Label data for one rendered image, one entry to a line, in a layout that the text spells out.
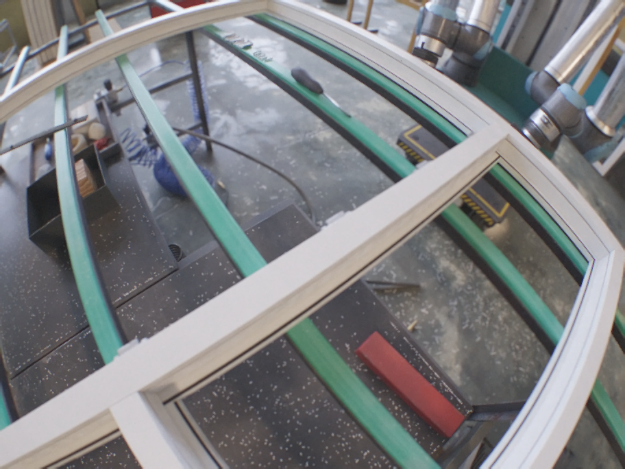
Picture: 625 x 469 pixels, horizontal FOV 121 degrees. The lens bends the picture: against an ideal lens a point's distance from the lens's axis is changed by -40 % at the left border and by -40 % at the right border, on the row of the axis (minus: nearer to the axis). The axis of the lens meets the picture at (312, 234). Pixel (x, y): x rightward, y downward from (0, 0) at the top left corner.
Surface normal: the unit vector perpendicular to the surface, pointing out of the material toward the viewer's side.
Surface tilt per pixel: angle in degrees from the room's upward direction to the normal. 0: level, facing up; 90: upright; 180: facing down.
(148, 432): 0
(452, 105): 90
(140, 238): 0
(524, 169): 90
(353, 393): 0
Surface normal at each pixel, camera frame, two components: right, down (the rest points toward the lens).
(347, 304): 0.10, -0.51
